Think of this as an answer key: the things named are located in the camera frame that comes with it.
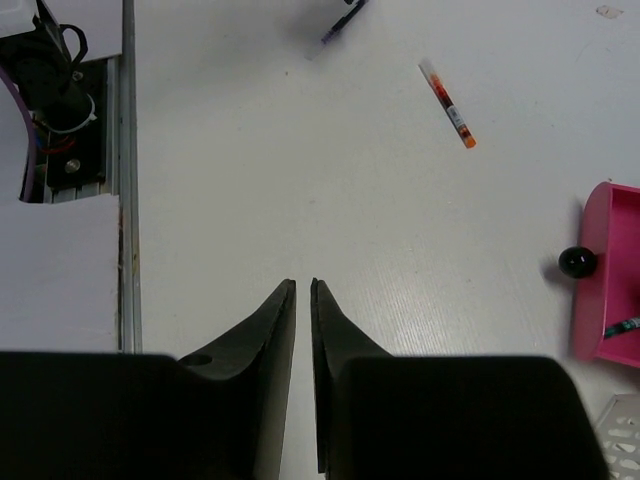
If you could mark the purple pen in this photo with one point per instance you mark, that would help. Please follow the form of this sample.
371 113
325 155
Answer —
336 29

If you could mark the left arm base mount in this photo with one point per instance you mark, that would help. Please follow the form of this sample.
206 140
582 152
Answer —
66 100

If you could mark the orange tipped pen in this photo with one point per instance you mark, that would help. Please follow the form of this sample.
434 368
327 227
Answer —
442 95

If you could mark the white plastic file rack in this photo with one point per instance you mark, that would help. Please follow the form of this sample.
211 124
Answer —
618 431

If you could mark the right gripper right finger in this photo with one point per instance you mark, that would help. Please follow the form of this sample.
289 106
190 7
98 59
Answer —
336 340

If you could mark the green pen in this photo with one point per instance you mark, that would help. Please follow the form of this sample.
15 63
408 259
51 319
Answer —
623 327

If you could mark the black pink drawer organizer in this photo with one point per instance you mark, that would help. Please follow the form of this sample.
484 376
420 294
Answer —
605 267

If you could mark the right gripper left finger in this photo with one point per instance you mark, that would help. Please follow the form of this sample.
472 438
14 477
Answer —
239 402

